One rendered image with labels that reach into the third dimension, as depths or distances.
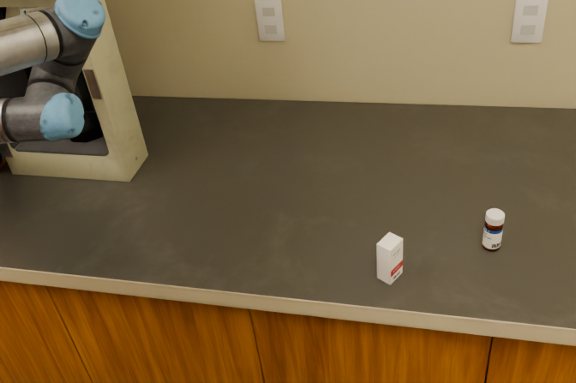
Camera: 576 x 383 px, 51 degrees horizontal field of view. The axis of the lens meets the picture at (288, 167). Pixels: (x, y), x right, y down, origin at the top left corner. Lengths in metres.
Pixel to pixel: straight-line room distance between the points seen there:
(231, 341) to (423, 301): 0.42
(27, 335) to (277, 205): 0.68
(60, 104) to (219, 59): 0.75
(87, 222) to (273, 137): 0.49
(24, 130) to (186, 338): 0.56
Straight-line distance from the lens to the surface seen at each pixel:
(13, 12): 1.41
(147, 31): 1.76
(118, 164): 1.45
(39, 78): 1.09
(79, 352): 1.56
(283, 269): 1.17
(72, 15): 0.98
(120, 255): 1.28
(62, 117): 1.04
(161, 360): 1.45
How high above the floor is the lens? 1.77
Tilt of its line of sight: 36 degrees down
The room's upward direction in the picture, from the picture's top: 7 degrees counter-clockwise
